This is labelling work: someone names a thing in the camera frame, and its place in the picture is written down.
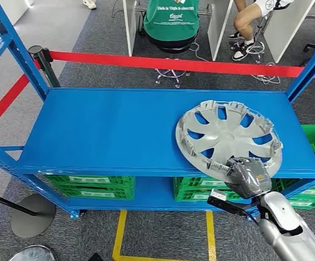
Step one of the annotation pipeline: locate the blue metal shelf rack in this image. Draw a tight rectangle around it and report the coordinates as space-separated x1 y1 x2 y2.
0 0 315 220

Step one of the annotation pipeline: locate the white desk panel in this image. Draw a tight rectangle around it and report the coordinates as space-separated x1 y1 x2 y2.
263 0 315 64
207 0 234 61
123 0 137 57

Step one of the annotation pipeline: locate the red barrier belt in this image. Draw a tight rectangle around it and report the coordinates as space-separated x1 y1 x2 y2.
48 51 315 80
0 60 42 136

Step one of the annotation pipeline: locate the chrome stanchion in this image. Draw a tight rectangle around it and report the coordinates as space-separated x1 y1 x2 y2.
8 245 58 261

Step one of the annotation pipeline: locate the white floor cable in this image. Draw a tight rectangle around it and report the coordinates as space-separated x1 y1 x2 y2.
188 42 209 63
251 61 281 86

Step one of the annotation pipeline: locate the white partition panel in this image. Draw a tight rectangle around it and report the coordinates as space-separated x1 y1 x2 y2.
0 0 34 35

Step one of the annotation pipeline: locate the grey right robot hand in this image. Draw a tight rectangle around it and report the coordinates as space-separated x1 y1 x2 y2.
225 157 272 200

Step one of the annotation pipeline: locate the black stool with chrome base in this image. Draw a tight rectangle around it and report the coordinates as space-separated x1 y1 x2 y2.
146 32 200 89

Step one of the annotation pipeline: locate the black camera bracket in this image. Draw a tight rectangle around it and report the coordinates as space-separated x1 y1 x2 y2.
222 200 262 221

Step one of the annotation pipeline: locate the grey plastic hubcap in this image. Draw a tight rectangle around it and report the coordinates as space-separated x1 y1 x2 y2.
175 100 283 183

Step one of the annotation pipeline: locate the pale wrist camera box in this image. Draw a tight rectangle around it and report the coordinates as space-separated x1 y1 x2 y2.
206 189 228 209

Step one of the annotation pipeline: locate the dark stanchion post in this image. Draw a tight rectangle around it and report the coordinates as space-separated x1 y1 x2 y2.
29 45 61 89

